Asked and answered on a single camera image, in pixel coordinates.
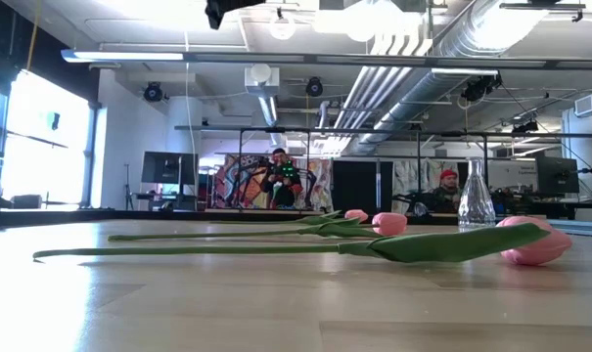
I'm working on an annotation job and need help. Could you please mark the white patterned cloth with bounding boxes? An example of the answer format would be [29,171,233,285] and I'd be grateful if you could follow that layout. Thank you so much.
[302,156,334,212]

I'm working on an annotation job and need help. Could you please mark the black partition panel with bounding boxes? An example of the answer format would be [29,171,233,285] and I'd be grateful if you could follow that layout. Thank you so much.
[332,159,394,215]

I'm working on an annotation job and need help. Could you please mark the silver ventilation duct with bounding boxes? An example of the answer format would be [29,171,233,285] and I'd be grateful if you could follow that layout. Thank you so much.
[353,0,546,155]

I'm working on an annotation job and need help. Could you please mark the white ceiling unit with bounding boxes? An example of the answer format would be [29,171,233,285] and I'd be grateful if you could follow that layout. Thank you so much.
[244,63,281,97]

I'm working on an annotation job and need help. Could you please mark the black ceiling camera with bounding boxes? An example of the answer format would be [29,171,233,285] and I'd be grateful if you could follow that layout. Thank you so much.
[512,119,540,134]
[460,72,503,103]

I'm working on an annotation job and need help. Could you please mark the yellow hanging cord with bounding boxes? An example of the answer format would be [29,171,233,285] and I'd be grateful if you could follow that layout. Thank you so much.
[24,0,43,72]

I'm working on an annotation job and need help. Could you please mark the black background station frame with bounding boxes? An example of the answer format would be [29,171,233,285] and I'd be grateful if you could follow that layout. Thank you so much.
[175,124,592,214]

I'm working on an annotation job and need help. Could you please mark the pink artificial tulip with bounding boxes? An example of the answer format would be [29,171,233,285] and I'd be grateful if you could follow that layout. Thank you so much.
[32,214,573,268]
[210,208,370,227]
[108,211,408,243]

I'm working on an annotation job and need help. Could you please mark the black computer monitor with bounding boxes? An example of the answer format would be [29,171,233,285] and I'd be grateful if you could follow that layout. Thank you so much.
[535,155,580,195]
[141,151,199,186]

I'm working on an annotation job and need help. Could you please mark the black aluminium table frame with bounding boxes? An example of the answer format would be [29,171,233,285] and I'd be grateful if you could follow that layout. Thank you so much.
[0,208,592,240]

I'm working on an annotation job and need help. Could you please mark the black ceiling speaker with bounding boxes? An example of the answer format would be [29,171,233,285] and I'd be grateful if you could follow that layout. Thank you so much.
[304,76,325,98]
[143,81,164,103]

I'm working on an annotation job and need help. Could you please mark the large bright window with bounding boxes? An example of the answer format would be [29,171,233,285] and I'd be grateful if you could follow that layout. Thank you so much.
[0,67,94,209]

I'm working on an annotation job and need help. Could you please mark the long suspended light bar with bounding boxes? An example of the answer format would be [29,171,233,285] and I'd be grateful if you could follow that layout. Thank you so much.
[60,47,592,70]

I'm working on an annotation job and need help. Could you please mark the colourful patterned tapestry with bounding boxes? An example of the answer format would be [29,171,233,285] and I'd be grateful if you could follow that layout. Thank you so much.
[211,154,277,210]

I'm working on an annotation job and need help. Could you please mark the white ceiling pipe bundle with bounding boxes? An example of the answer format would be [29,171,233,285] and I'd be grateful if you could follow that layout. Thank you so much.
[332,14,436,131]

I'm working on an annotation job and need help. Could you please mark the person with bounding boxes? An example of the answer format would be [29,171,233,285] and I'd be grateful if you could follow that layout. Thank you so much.
[430,168,466,214]
[259,147,306,210]

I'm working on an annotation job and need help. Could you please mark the clear glass vase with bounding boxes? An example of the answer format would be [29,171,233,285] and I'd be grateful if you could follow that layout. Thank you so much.
[457,156,497,231]

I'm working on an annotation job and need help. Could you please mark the grey patterned cloth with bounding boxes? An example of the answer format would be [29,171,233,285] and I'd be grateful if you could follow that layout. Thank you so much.
[392,158,461,216]

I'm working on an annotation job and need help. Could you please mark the round white ceiling lamp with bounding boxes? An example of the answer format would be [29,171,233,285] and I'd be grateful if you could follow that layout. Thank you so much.
[268,17,296,41]

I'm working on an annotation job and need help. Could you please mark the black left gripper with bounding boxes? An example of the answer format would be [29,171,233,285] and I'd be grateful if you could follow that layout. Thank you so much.
[205,0,267,31]

